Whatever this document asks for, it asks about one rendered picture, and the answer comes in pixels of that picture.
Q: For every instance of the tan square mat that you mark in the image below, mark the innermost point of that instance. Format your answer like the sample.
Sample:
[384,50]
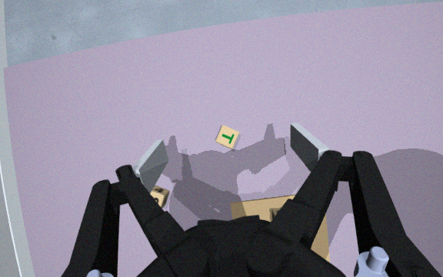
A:
[263,208]

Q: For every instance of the beige letter block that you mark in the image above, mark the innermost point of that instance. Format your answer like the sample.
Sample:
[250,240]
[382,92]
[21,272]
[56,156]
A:
[274,212]
[227,137]
[160,195]

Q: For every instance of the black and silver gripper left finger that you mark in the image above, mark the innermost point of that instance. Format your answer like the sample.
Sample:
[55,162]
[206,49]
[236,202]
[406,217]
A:
[95,253]

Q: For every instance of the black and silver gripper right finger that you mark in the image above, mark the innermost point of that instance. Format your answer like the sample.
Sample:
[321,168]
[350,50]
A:
[383,246]

